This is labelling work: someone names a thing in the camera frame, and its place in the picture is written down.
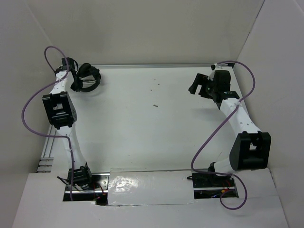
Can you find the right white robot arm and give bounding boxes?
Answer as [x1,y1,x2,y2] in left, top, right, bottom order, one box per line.
[188,70,271,186]

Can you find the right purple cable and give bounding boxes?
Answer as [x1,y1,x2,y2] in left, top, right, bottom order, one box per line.
[191,60,256,210]

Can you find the purple cable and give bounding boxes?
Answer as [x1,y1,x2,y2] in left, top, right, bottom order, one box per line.
[21,46,76,202]
[191,60,256,210]

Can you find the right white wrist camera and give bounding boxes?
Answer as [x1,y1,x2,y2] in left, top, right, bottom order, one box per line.
[208,63,222,80]

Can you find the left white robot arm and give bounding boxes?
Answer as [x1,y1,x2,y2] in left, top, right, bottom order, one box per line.
[42,57,94,190]

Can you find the black headphones with cable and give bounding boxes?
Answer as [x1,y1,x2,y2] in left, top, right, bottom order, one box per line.
[71,63,101,93]

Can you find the white taped cover sheet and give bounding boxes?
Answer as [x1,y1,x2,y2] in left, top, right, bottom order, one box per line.
[107,171,195,206]

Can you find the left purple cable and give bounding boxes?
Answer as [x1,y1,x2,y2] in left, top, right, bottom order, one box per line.
[21,46,76,202]

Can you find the aluminium rail frame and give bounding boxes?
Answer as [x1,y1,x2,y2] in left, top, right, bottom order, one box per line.
[37,62,235,174]

